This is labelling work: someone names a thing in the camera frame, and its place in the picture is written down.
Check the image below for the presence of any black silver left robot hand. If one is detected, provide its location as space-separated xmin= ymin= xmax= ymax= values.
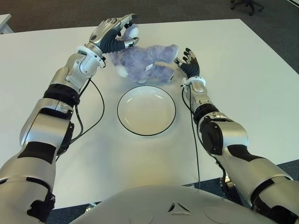
xmin=88 ymin=13 xmax=140 ymax=55

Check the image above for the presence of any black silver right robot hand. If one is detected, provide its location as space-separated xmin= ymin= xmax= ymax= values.
xmin=174 ymin=48 xmax=201 ymax=80

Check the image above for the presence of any purple plush bunny doll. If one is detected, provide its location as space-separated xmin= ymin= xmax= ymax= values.
xmin=109 ymin=23 xmax=180 ymax=84

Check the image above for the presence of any white plate black rim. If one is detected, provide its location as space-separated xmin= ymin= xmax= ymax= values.
xmin=117 ymin=85 xmax=177 ymax=136

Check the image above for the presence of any black office chair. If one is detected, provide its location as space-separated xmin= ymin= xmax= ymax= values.
xmin=230 ymin=0 xmax=265 ymax=16

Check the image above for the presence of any white desk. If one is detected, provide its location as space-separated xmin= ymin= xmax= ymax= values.
xmin=0 ymin=13 xmax=13 ymax=35

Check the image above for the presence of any grey robot torso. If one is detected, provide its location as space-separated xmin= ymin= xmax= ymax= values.
xmin=72 ymin=185 xmax=274 ymax=224

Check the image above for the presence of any thin black left wrist cable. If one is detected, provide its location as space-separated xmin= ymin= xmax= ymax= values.
xmin=55 ymin=78 xmax=105 ymax=163

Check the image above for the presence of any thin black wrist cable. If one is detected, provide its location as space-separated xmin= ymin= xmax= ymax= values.
xmin=181 ymin=86 xmax=202 ymax=190
xmin=55 ymin=78 xmax=105 ymax=163

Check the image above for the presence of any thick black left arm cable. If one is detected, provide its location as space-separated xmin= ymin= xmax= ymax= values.
xmin=70 ymin=104 xmax=84 ymax=143

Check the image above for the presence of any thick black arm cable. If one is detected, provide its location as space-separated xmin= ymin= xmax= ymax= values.
xmin=70 ymin=104 xmax=84 ymax=143
xmin=214 ymin=158 xmax=243 ymax=208

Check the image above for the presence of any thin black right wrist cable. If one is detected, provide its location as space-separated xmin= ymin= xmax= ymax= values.
xmin=181 ymin=86 xmax=202 ymax=190

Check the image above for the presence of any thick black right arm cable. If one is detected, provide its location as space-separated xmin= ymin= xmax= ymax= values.
xmin=214 ymin=158 xmax=243 ymax=208

